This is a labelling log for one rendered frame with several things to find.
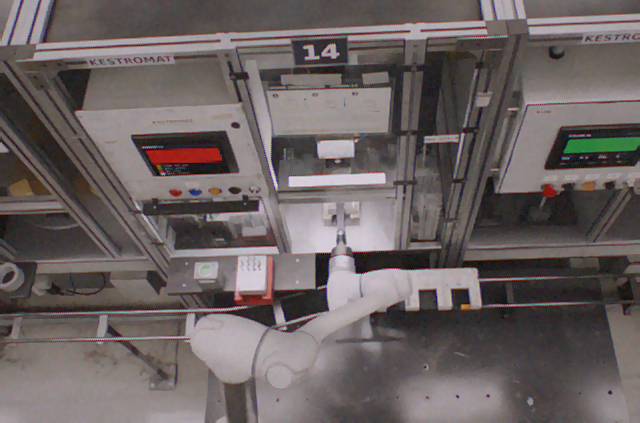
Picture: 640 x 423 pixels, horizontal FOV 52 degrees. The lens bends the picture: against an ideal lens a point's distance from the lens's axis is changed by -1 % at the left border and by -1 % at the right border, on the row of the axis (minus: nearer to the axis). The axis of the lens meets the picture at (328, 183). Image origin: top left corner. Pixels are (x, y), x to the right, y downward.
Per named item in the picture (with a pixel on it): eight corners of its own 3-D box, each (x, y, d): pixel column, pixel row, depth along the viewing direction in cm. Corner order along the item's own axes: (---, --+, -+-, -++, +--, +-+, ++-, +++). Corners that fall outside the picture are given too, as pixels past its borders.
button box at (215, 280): (201, 290, 235) (193, 278, 225) (203, 270, 239) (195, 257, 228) (223, 290, 234) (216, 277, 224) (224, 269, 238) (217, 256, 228)
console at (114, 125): (132, 208, 201) (72, 122, 161) (144, 131, 215) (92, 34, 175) (268, 203, 198) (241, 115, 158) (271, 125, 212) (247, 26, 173)
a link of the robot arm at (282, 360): (324, 333, 174) (277, 318, 177) (305, 362, 157) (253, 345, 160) (315, 376, 177) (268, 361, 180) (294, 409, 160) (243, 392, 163)
